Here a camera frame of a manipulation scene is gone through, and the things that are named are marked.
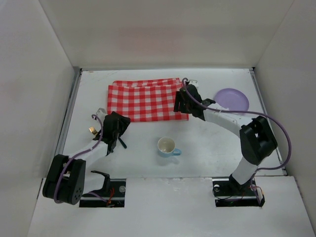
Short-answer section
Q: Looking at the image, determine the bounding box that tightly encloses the red white checkered cloth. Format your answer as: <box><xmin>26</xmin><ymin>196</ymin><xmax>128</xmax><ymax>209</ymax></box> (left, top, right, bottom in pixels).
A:
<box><xmin>107</xmin><ymin>78</ymin><xmax>189</xmax><ymax>122</ymax></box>

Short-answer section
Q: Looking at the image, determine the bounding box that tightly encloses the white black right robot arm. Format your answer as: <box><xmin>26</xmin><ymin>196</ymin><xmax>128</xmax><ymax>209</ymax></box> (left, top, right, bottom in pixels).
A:
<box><xmin>174</xmin><ymin>84</ymin><xmax>277</xmax><ymax>192</ymax></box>

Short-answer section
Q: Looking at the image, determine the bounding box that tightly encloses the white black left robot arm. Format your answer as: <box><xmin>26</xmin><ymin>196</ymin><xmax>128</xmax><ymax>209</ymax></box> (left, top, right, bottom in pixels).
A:
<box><xmin>42</xmin><ymin>112</ymin><xmax>131</xmax><ymax>205</ymax></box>

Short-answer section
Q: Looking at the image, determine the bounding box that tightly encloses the blue white ceramic mug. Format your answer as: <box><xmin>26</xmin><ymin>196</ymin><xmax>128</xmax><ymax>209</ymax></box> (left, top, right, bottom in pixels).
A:
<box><xmin>158</xmin><ymin>137</ymin><xmax>182</xmax><ymax>158</ymax></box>

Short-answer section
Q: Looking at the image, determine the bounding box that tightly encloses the lilac plastic plate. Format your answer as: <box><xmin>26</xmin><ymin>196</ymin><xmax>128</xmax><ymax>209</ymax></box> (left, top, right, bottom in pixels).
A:
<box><xmin>213</xmin><ymin>88</ymin><xmax>249</xmax><ymax>111</ymax></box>

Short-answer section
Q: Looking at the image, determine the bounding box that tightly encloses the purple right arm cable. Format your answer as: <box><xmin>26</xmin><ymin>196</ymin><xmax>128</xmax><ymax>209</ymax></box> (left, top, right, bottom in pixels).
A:
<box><xmin>181</xmin><ymin>77</ymin><xmax>290</xmax><ymax>205</ymax></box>

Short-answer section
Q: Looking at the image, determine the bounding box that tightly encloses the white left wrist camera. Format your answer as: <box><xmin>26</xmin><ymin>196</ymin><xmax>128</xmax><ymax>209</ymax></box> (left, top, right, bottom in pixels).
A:
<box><xmin>96</xmin><ymin>108</ymin><xmax>107</xmax><ymax>117</ymax></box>

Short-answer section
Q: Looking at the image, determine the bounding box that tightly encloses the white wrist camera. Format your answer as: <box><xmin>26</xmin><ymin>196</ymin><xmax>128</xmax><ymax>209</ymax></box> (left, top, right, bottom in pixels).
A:
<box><xmin>189</xmin><ymin>80</ymin><xmax>199</xmax><ymax>88</ymax></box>
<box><xmin>96</xmin><ymin>108</ymin><xmax>107</xmax><ymax>117</ymax></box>

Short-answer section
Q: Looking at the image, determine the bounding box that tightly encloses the black handled gold knife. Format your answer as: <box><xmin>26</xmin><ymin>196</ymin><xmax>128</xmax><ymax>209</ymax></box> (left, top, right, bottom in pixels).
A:
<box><xmin>118</xmin><ymin>137</ymin><xmax>127</xmax><ymax>149</ymax></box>

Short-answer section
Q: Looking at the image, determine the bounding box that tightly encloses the black handled gold fork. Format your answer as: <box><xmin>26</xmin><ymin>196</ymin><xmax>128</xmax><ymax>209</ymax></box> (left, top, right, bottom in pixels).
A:
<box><xmin>89</xmin><ymin>126</ymin><xmax>98</xmax><ymax>135</ymax></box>

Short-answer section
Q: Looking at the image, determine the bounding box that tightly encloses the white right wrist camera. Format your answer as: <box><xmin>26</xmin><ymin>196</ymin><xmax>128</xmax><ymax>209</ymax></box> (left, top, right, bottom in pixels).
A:
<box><xmin>189</xmin><ymin>80</ymin><xmax>199</xmax><ymax>88</ymax></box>

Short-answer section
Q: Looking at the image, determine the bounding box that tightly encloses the left aluminium table rail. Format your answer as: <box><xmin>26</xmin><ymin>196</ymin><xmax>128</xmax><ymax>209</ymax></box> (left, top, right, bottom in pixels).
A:
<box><xmin>48</xmin><ymin>67</ymin><xmax>82</xmax><ymax>178</ymax></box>

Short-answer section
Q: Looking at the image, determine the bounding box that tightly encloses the aluminium table rail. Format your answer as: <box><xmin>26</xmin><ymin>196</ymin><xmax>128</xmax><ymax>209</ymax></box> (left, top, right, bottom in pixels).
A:
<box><xmin>48</xmin><ymin>67</ymin><xmax>82</xmax><ymax>178</ymax></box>
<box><xmin>249</xmin><ymin>67</ymin><xmax>288</xmax><ymax>176</ymax></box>

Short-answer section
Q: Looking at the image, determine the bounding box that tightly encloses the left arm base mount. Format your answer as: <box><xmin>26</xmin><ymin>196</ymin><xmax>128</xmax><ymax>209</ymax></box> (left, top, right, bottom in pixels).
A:
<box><xmin>79</xmin><ymin>179</ymin><xmax>126</xmax><ymax>208</ymax></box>

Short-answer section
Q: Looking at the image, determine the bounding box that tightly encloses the right aluminium table rail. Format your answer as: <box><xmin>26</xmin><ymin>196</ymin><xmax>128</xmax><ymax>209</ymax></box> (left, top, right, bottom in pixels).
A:
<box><xmin>249</xmin><ymin>67</ymin><xmax>288</xmax><ymax>176</ymax></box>

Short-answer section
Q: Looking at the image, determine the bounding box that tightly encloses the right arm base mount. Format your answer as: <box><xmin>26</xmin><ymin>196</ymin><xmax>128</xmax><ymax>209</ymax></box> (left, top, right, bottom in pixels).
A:
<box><xmin>212</xmin><ymin>179</ymin><xmax>265</xmax><ymax>207</ymax></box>

